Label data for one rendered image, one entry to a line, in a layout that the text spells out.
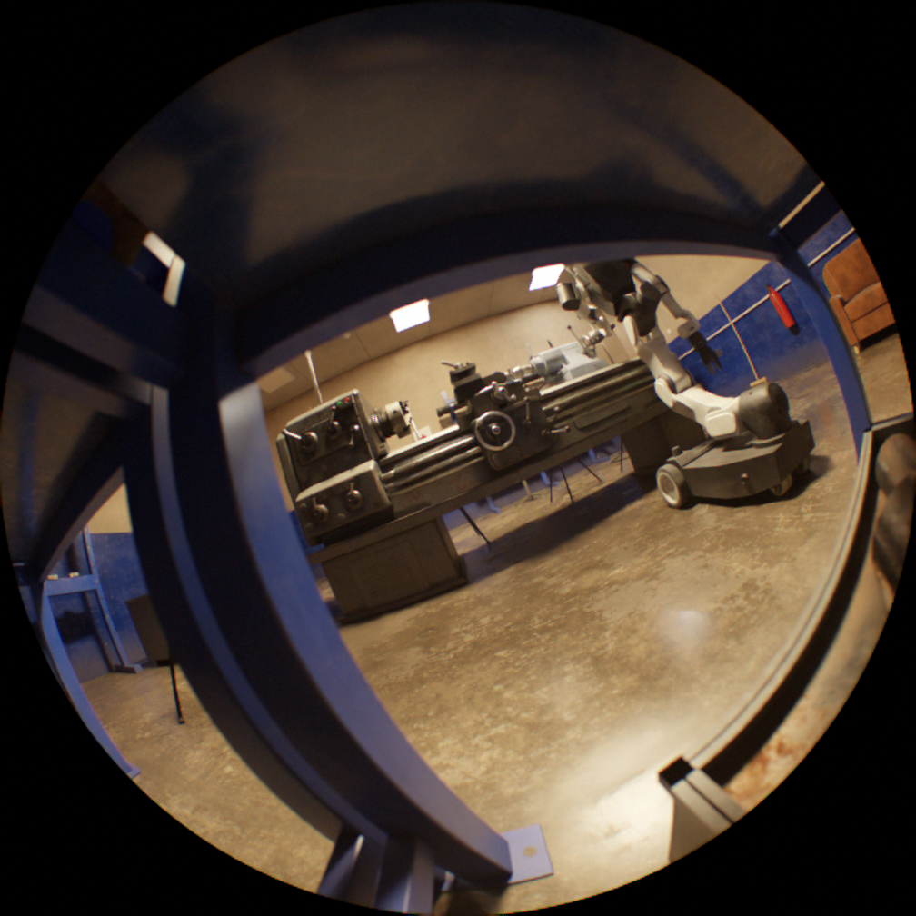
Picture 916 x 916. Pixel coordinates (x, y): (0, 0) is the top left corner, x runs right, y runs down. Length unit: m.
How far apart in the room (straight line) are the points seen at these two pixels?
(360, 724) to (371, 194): 0.36
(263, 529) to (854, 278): 4.14
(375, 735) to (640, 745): 0.40
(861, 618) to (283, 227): 0.50
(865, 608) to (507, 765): 0.52
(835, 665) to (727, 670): 0.37
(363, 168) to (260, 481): 0.22
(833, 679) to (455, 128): 0.43
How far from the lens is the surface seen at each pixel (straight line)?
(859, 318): 3.70
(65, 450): 0.50
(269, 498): 0.22
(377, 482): 1.60
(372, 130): 0.22
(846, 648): 0.28
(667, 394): 1.48
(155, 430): 0.28
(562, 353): 2.25
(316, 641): 0.21
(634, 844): 0.47
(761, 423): 1.17
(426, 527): 1.65
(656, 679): 0.63
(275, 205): 0.24
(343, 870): 0.35
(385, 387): 5.45
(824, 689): 0.26
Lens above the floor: 0.46
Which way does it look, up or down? 7 degrees up
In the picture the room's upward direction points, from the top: 23 degrees counter-clockwise
